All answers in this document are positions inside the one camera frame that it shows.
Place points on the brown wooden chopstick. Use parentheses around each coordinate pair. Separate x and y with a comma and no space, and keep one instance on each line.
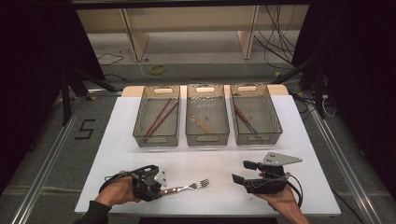
(158,117)
(163,119)

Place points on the yellow tape roll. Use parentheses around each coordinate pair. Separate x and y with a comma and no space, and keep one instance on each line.
(151,69)

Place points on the light wooden desk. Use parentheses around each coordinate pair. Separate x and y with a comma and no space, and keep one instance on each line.
(186,18)

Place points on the black metal stand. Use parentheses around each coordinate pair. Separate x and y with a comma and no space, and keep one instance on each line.
(319,93)
(64,102)

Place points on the person's left hand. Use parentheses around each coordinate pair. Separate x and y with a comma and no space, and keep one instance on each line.
(115,193)

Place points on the white table mat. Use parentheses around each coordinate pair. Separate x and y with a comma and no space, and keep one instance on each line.
(202,161)

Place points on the black curtain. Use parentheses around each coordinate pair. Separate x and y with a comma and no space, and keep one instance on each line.
(367,62)
(31,62)

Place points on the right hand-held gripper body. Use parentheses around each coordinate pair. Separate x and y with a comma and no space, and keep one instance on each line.
(271,185)

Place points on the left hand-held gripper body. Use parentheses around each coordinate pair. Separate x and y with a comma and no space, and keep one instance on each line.
(146,183)

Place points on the small wooden spoon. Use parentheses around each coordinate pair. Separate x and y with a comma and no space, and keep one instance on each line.
(204,126)

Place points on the aluminium floor rail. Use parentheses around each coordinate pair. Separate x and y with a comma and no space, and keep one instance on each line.
(46,161)
(345,171)

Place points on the person's right hand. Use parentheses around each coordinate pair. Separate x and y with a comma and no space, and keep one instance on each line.
(283,200)

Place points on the grey transparent plastic bin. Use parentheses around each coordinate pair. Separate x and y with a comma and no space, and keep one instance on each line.
(207,141)
(155,141)
(257,141)

